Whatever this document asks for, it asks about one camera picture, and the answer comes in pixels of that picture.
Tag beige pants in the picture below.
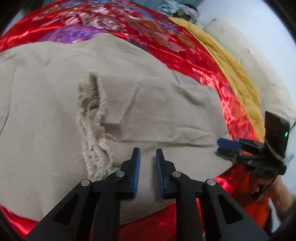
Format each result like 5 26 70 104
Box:
1 34 231 224

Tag right hand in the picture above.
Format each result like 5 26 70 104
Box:
249 175 295 222

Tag yellow knitted blanket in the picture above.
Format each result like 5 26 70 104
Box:
170 17 265 141

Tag beige pillow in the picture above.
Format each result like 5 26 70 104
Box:
204 19 295 128

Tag patterned blue white pillow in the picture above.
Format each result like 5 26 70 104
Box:
157 1 200 24

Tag red floral satin bedspread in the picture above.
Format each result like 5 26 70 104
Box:
1 1 271 240

